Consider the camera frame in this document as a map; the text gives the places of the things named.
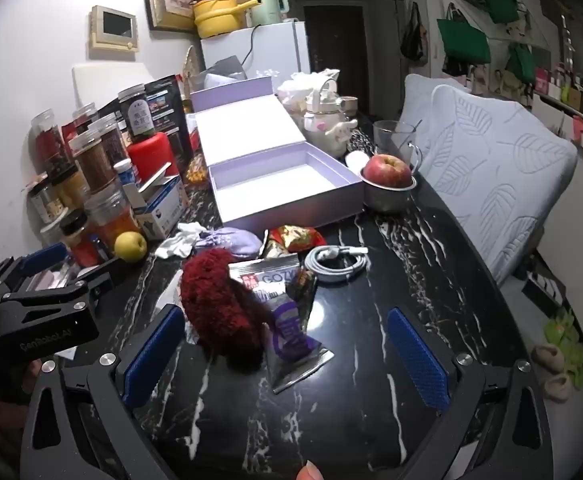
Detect dark hanging bag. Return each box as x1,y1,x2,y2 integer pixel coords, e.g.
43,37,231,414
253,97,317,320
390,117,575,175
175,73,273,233
400,2,430,64

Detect clear plastic bag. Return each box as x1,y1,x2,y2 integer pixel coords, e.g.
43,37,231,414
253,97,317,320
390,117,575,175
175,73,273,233
276,67,343,112

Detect person's left hand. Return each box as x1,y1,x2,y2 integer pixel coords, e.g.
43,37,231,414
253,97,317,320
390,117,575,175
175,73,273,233
20,359,45,397

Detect large leaf pattern pillow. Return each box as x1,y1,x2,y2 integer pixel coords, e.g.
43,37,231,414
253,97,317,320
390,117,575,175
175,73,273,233
415,85,580,274

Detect black kettle cable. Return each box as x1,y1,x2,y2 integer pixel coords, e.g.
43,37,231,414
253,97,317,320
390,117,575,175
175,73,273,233
241,22,265,69

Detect black snack bag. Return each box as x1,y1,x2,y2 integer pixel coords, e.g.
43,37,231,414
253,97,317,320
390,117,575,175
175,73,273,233
98,74,195,167

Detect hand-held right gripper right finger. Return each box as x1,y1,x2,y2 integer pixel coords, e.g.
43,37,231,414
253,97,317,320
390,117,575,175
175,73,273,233
387,307,558,480

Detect wall intercom panel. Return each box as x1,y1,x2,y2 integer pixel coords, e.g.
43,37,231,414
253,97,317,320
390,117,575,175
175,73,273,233
90,5,141,52

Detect red apple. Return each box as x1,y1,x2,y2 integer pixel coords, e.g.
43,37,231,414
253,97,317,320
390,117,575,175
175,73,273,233
364,154,413,189

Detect silver purple snack packet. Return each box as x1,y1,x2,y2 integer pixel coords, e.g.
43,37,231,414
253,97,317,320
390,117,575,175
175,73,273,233
228,255,335,395

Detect white paper roll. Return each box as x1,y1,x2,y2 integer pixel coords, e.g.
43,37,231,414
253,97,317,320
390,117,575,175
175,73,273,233
345,151,373,174

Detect red canister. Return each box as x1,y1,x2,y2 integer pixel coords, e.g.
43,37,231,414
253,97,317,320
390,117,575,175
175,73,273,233
127,132,180,187

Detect blue white carton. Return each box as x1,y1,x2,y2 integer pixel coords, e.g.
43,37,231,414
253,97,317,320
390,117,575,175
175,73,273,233
121,172,190,241

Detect beige slipper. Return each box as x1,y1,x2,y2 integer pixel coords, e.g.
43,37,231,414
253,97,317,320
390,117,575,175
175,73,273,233
542,373,573,403
530,344,565,374

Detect lavender knitted pouch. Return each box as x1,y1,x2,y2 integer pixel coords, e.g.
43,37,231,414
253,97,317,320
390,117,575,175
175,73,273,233
194,227,263,261

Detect purple gift box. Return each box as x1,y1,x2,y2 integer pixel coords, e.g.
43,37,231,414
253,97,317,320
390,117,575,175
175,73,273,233
190,76,365,231

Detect red gold snack packet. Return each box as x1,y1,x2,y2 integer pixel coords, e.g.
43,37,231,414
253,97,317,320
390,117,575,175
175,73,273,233
264,225,327,261

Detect red fluffy plush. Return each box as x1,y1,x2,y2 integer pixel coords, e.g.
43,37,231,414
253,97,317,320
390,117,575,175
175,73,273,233
180,248,275,374

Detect woven round mat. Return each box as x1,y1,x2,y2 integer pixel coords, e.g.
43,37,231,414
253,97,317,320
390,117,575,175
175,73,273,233
180,45,202,97

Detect yellow pot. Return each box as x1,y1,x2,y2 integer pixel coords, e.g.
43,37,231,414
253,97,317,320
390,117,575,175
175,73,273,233
191,0,258,39

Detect small leaf pattern pillow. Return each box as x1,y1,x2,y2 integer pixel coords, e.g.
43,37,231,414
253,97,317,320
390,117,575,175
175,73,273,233
399,73,473,137

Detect green slippers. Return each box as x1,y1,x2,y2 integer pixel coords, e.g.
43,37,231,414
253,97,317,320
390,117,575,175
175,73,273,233
543,309,583,392

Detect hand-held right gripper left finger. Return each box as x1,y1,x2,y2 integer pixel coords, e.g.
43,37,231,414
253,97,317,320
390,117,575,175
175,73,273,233
21,304,187,480

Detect row of shelf bottles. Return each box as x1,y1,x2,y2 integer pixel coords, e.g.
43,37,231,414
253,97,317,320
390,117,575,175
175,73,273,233
533,59,583,132

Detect white fridge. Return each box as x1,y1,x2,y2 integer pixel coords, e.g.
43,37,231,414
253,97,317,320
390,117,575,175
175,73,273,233
200,20,311,82

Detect dark wooden door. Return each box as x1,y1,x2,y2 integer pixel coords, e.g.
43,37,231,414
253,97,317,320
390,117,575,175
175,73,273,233
303,4,365,116

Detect metal bowl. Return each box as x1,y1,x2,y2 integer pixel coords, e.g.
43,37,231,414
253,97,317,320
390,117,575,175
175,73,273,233
360,167,417,214

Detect white cartoon water bottle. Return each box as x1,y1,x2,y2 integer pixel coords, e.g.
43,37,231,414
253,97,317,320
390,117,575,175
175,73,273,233
302,79,360,159

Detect green electric kettle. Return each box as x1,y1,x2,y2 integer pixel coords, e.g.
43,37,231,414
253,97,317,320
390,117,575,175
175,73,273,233
247,0,290,27

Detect glass cup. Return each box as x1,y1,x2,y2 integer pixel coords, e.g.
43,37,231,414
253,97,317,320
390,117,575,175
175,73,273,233
372,119,423,173

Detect yellow snack pack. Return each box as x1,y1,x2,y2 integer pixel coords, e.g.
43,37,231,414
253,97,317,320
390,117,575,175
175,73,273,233
184,152,210,187

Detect white charging cable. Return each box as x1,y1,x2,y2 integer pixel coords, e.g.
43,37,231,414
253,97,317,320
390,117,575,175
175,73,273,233
303,243,370,286

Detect yellow green apple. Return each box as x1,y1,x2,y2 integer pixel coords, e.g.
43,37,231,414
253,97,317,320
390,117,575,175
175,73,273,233
114,231,149,263

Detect grey paper bag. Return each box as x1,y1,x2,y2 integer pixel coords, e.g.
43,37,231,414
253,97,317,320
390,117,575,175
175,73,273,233
191,55,250,99

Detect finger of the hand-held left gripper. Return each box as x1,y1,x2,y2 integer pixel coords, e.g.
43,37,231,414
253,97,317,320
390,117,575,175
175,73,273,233
0,258,137,318
0,241,72,301

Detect white crumpled cloth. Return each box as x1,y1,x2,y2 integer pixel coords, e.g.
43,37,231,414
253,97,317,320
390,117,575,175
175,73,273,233
154,222,207,261

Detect group of clear food jars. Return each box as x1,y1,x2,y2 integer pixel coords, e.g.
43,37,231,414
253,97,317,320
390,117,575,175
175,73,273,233
25,102,142,268

